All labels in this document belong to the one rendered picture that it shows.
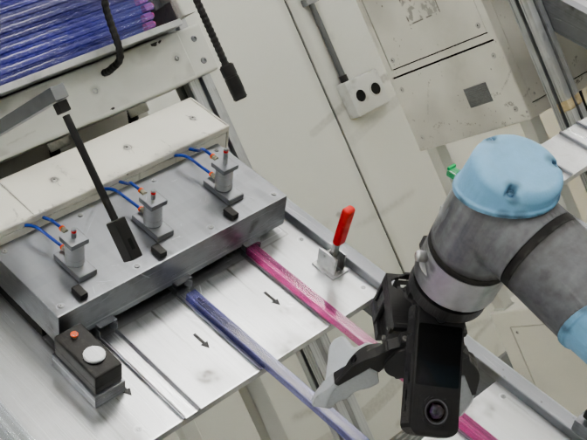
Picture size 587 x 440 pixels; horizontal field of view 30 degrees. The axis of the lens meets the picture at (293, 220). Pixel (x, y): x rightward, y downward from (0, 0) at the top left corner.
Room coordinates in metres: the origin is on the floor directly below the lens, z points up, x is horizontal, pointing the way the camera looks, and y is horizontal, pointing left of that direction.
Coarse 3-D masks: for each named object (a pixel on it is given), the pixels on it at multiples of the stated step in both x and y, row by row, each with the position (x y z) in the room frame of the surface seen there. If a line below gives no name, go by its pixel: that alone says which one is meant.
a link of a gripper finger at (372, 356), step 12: (360, 348) 0.97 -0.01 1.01; (372, 348) 0.97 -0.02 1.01; (384, 348) 0.95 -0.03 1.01; (360, 360) 0.97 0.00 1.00; (372, 360) 0.96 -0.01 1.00; (384, 360) 0.96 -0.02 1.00; (336, 372) 1.00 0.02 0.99; (348, 372) 0.98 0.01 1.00; (360, 372) 0.98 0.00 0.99; (336, 384) 0.99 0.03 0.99
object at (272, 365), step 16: (192, 304) 1.27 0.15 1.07; (208, 304) 1.26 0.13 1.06; (224, 320) 1.24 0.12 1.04; (240, 336) 1.22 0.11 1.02; (256, 352) 1.21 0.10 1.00; (272, 368) 1.19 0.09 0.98; (288, 384) 1.17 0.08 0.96; (304, 384) 1.17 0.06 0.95; (304, 400) 1.16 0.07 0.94; (320, 416) 1.15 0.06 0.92; (336, 416) 1.14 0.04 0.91; (352, 432) 1.12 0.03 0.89
